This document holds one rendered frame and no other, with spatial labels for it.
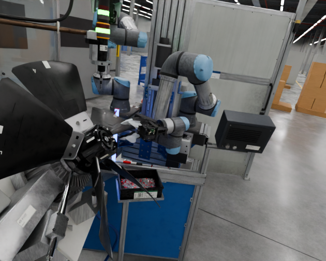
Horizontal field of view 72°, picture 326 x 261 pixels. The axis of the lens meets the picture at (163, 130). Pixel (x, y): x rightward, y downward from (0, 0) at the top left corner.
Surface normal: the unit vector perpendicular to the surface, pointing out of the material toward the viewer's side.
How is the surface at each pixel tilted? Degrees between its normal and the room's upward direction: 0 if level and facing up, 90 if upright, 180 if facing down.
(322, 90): 90
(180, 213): 90
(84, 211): 84
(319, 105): 90
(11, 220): 50
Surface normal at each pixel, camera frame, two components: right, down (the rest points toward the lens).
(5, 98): 0.91, -0.07
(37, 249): 0.14, 0.58
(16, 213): 0.85, -0.49
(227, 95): -0.01, 0.38
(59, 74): 0.54, -0.47
